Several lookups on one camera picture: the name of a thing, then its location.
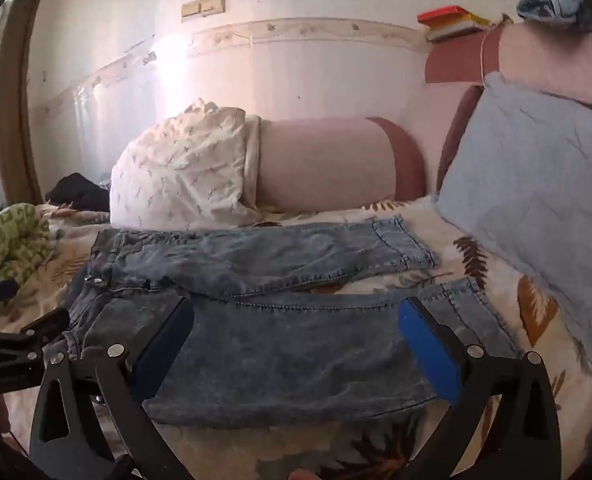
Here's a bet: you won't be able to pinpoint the yellow book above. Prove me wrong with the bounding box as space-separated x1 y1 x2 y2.
428 14 491 31

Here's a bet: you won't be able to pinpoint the white leaf-print pillow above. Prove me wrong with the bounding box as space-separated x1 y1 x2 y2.
110 100 263 231

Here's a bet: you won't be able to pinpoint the light blue pillow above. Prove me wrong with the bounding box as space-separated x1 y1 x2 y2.
433 71 592 376

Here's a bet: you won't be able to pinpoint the cream leaf-print blanket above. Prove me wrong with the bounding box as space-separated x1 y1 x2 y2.
0 195 592 480

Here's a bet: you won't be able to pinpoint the white book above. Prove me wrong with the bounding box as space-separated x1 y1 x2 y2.
426 25 477 43

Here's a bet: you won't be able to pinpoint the pink bolster cushion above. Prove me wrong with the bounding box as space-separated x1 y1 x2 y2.
248 116 427 213

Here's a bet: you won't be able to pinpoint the blue crumpled cloth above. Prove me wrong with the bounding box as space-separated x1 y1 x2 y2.
516 0 592 31

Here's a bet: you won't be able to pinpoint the green patterned cloth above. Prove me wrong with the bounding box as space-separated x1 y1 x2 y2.
0 202 52 286

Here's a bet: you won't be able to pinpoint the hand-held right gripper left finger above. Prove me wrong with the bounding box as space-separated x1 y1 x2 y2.
28 296 195 480

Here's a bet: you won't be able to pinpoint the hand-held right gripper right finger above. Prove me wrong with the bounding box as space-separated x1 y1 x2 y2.
398 297 561 480

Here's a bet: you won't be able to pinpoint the thin beige cord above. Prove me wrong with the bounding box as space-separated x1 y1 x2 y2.
478 30 492 88

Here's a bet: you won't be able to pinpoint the beige wall switch plate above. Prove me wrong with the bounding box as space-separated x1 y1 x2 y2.
181 0 227 20

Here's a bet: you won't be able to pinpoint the blue denim pants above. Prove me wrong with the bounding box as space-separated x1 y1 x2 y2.
41 215 521 428

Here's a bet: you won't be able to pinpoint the red book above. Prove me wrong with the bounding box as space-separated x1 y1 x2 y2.
417 6 472 25

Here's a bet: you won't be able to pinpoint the brown wooden door frame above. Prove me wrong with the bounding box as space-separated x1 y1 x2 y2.
0 0 44 206

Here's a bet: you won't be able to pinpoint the black cloth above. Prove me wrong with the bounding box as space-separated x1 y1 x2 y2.
45 172 112 211

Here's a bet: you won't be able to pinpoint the pink and maroon pillow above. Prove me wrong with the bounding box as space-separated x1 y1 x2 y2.
423 25 592 193

